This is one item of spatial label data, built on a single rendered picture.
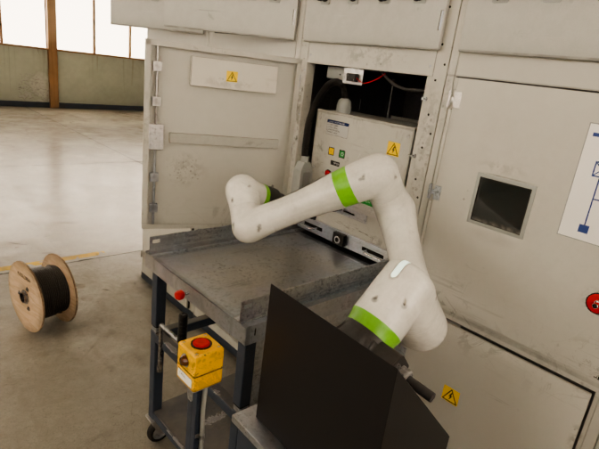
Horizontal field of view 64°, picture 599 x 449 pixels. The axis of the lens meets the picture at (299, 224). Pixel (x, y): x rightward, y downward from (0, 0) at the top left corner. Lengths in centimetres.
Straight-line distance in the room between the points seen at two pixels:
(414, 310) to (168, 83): 133
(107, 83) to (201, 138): 1120
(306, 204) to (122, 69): 1205
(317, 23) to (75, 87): 1116
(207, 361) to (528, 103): 110
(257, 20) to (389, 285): 143
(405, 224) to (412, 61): 60
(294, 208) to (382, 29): 73
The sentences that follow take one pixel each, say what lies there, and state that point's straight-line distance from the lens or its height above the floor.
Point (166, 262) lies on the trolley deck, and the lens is 175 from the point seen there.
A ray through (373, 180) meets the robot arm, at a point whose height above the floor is 127.
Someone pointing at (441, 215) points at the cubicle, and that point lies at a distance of 165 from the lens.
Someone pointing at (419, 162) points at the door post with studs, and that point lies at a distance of 171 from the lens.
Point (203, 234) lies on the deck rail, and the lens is 189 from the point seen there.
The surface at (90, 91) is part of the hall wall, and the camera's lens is 1306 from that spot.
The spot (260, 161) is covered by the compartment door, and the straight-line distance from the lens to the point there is 213.
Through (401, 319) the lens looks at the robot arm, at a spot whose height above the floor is 106.
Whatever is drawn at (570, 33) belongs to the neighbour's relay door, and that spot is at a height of 171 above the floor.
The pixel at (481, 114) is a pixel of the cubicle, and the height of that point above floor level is 148.
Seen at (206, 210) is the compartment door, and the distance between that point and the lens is 213.
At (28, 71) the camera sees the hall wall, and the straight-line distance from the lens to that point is 1264.
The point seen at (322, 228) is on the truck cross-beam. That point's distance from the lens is 208.
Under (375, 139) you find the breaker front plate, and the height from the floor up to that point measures 132.
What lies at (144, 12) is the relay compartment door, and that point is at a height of 173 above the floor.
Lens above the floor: 154
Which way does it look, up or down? 18 degrees down
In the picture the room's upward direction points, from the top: 7 degrees clockwise
